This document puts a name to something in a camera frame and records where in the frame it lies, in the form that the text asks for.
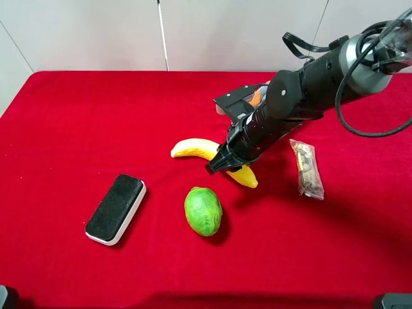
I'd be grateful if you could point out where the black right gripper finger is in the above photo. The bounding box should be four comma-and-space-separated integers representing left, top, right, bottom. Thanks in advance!
226, 157, 250, 173

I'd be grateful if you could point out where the dark block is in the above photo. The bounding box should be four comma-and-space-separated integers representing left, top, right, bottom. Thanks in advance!
0, 285, 19, 309
373, 293, 412, 309

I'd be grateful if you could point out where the clear snack packet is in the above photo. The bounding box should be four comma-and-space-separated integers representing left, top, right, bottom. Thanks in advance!
289, 139, 324, 200

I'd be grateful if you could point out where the green mango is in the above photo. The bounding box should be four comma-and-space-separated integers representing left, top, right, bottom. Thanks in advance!
184, 187, 223, 237

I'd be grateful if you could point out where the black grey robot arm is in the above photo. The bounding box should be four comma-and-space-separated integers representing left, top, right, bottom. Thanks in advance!
206, 10, 411, 174

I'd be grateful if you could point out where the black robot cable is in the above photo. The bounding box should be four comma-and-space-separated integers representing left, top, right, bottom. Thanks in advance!
282, 19, 412, 138

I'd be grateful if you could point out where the black and white board eraser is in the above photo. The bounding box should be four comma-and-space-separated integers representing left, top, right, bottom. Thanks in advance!
84, 174, 147, 246

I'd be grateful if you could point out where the yellow banana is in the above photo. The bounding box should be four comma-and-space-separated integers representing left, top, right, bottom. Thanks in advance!
170, 138, 258, 188

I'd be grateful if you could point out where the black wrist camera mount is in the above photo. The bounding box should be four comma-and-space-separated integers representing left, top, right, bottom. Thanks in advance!
214, 85, 259, 123

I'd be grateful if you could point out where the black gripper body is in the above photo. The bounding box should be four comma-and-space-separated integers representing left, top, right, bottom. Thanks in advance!
218, 106, 303, 164

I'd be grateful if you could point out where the dark block bottom right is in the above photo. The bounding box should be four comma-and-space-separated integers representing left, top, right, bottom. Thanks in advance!
373, 293, 412, 309

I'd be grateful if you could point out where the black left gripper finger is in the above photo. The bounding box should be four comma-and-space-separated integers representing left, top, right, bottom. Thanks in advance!
205, 151, 232, 175

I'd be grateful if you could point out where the red tablecloth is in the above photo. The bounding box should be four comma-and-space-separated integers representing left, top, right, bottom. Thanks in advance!
1, 71, 411, 308

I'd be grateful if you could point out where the dark block bottom left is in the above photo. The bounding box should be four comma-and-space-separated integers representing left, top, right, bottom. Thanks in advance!
0, 285, 19, 309

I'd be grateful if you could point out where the grey and orange towel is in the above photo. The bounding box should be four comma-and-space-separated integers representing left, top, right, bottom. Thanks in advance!
245, 80, 270, 109

